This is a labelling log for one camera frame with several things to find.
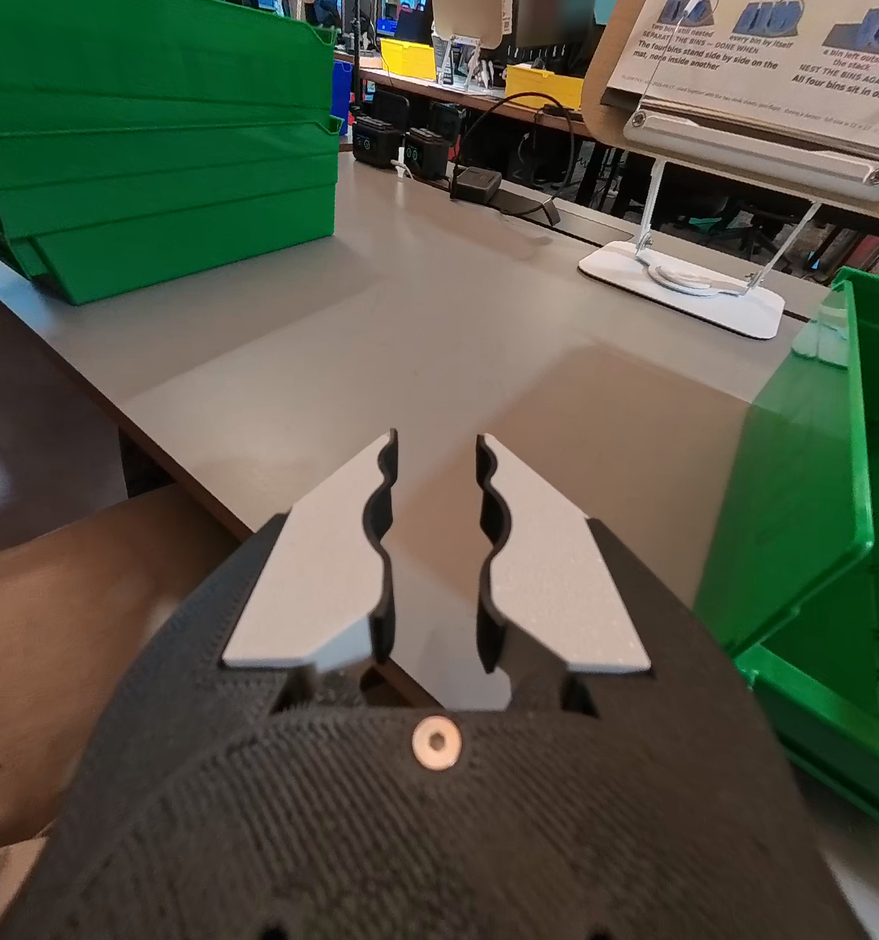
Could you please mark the long wooden background table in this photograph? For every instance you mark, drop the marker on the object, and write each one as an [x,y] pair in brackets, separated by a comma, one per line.
[476,99]

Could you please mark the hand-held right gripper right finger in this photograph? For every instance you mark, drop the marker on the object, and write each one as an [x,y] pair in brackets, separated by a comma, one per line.
[564,587]

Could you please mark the black battery charging case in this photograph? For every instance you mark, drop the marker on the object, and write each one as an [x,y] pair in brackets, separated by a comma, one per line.
[431,156]
[375,143]

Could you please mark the green plastic bin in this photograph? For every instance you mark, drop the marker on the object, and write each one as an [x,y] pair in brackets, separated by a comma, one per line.
[153,66]
[153,158]
[799,514]
[190,250]

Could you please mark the clear acrylic sign holder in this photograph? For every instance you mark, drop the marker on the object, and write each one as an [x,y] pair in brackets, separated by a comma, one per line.
[458,62]

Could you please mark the beige background document stand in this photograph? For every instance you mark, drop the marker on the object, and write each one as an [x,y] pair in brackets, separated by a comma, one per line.
[469,22]

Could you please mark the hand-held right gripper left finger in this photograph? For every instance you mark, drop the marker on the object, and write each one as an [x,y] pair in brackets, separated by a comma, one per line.
[315,573]

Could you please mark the grey desk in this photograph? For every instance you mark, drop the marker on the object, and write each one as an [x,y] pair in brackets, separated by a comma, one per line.
[410,330]

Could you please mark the large yellow bin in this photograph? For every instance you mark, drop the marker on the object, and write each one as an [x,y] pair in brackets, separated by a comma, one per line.
[544,88]
[409,59]

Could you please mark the person's leg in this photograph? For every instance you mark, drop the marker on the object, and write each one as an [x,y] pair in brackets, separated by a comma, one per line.
[80,661]

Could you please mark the printed instruction sheet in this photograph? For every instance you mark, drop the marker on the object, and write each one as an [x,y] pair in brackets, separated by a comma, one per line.
[740,73]

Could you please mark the black power adapter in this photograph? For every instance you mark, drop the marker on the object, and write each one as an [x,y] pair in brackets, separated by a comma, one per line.
[476,183]

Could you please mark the instruction sheet on stand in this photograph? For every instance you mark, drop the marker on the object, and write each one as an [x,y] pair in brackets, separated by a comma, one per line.
[740,150]

